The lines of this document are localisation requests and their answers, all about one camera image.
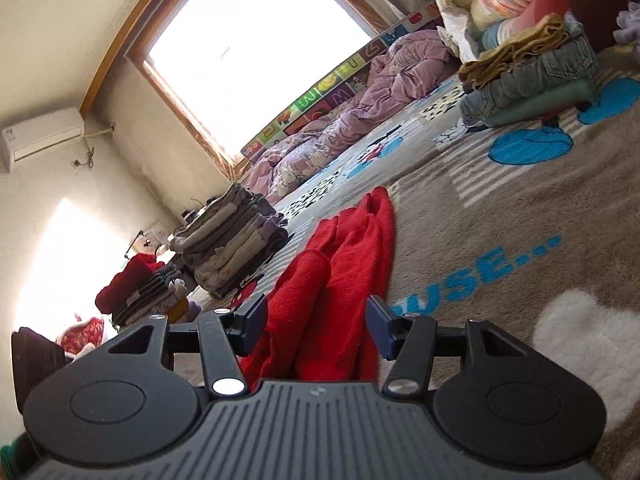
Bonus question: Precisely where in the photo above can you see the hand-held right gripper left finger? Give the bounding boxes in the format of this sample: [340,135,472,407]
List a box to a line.
[102,293,269,401]

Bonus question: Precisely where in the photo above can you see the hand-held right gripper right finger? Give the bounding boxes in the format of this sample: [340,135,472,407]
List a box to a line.
[366,295,531,401]

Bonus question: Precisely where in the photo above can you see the red fleece garment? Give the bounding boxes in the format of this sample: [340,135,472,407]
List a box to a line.
[239,186,397,382]

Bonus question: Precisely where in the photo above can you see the stack of grey folded clothes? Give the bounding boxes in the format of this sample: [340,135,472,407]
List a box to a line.
[169,182,291,299]

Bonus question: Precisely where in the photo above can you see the stack of small folded clothes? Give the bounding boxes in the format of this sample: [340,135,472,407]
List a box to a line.
[112,262,192,326]

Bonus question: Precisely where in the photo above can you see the red patterned cloth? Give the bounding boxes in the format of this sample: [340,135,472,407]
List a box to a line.
[56,316,107,357]

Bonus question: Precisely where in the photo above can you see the folded red garment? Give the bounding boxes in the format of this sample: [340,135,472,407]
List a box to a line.
[95,253,167,314]

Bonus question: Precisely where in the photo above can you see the printed cartoon blanket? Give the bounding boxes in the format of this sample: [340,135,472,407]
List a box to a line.
[182,45,640,480]

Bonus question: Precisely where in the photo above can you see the white air conditioner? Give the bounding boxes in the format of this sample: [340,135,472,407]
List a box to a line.
[0,106,86,175]

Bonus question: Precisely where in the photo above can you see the purple floral quilt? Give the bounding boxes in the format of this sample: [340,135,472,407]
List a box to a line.
[242,29,462,199]

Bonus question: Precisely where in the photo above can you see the colourful alphabet foam mat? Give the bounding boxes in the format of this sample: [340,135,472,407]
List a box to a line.
[241,2,445,162]

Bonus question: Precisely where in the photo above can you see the air conditioner pipe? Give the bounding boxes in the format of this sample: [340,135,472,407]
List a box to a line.
[81,120,118,139]

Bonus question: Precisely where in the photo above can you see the folded green garment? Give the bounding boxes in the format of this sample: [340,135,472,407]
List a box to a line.
[481,77,597,129]

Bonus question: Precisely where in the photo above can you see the wooden framed window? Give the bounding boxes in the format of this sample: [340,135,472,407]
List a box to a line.
[80,0,401,181]

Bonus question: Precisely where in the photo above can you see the folded denim jeans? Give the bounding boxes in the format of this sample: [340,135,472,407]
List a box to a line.
[458,35,601,127]

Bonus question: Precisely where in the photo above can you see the folded mustard garment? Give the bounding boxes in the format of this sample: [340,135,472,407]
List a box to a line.
[458,12,572,89]

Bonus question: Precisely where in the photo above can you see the white rolled quilt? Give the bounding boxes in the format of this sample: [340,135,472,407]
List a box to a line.
[431,0,501,63]

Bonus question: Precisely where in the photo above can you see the lavender cloth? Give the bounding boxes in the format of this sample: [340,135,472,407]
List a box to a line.
[612,7,640,49]

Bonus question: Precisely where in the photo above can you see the wall socket with cable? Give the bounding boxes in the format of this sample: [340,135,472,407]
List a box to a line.
[71,136,97,170]

